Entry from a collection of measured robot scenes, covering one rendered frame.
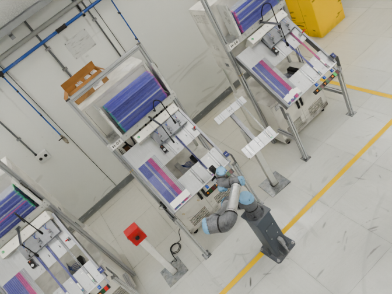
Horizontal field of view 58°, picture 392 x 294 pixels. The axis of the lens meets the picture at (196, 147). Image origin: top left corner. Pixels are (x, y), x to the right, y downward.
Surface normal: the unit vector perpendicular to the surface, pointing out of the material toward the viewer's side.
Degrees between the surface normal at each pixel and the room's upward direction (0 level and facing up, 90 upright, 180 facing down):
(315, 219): 0
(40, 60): 90
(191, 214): 90
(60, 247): 47
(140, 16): 90
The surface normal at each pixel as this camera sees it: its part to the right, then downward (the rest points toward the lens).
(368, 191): -0.47, -0.67
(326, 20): 0.49, 0.33
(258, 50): 0.02, -0.24
